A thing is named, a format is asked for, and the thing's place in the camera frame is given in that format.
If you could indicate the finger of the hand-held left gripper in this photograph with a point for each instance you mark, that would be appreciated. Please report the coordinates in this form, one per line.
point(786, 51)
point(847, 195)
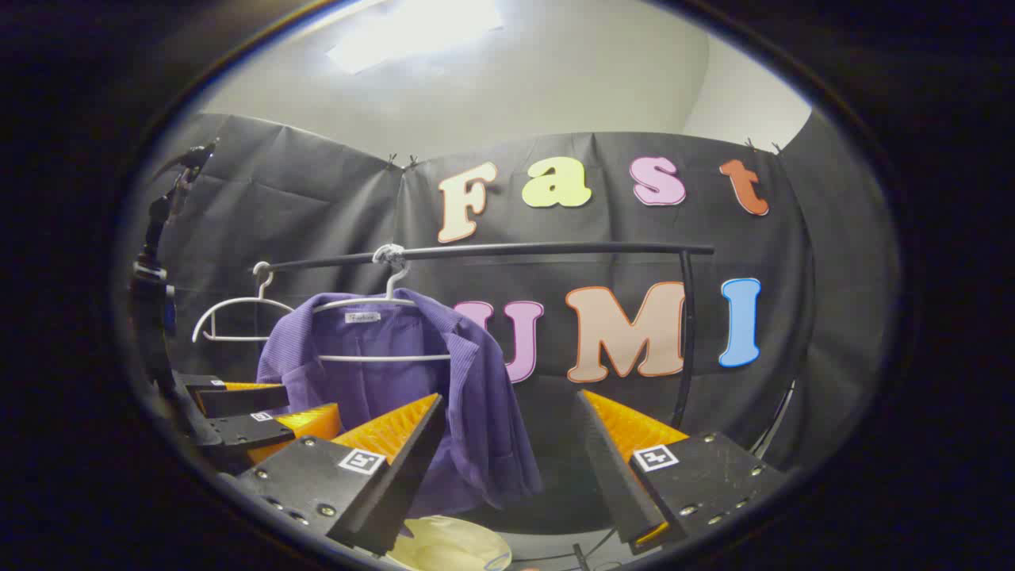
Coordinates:
point(254, 432)
point(246, 399)

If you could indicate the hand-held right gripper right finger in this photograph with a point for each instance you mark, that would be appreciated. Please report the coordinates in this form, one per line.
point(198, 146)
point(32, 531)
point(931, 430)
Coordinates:
point(614, 476)

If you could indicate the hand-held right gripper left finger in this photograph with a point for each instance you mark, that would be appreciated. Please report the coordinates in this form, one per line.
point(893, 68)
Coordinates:
point(412, 468)

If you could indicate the beige laundry hamper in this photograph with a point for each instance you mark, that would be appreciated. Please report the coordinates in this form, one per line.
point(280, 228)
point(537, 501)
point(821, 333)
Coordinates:
point(444, 547)

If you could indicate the white plastic hanger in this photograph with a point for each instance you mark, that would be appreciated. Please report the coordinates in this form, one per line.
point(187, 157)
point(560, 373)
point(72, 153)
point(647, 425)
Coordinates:
point(381, 358)
point(254, 298)

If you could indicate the black metal clothes rack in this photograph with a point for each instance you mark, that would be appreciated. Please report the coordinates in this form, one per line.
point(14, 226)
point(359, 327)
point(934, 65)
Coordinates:
point(555, 249)

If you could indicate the black backdrop cloth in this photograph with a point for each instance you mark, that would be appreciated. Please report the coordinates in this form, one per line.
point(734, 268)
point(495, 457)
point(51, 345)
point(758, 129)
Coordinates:
point(317, 206)

